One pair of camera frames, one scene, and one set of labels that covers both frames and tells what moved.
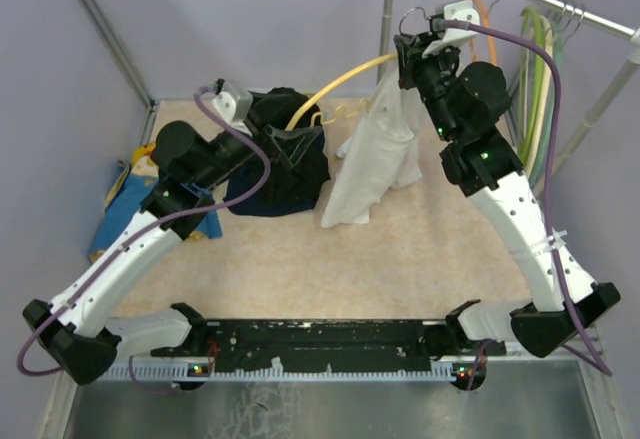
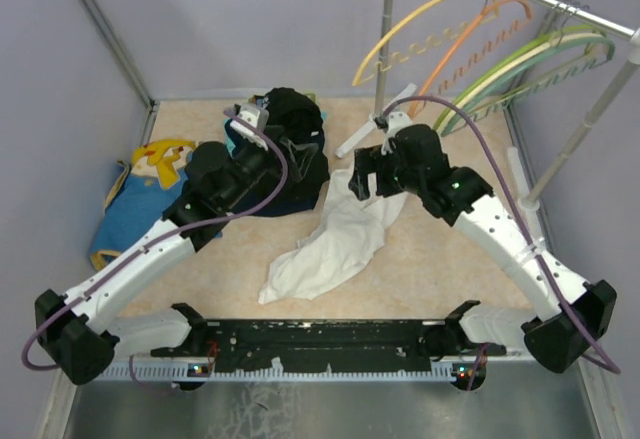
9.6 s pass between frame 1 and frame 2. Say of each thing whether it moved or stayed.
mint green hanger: moved
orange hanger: moved
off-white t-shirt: moved
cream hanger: moved
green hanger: moved
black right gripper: moved
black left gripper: moved
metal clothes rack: stayed
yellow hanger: moved
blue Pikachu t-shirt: stayed
